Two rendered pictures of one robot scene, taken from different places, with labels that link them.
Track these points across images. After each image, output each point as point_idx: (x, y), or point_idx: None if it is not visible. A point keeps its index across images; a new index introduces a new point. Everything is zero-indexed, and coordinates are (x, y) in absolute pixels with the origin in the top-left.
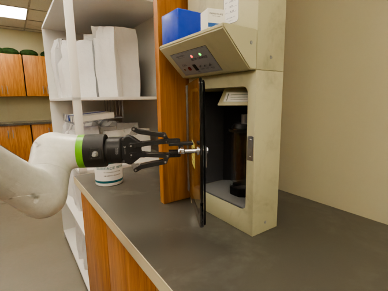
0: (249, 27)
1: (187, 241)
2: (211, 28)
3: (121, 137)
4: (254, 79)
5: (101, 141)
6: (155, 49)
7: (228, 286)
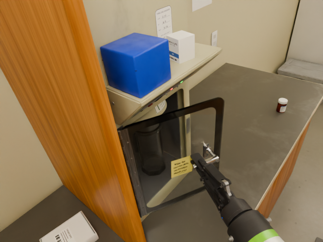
0: None
1: (212, 203)
2: (214, 54)
3: (236, 198)
4: (188, 79)
5: (257, 211)
6: (99, 117)
7: (244, 173)
